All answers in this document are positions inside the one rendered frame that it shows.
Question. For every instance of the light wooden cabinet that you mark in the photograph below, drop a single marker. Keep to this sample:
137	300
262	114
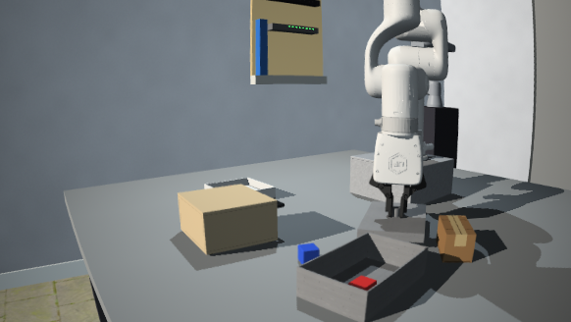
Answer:
227	218

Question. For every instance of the brown cardboard box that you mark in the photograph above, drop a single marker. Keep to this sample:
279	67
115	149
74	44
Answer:
455	239

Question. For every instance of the blue block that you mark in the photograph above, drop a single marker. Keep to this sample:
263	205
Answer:
307	252

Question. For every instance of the red block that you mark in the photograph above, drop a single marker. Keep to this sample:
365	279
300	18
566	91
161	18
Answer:
363	283

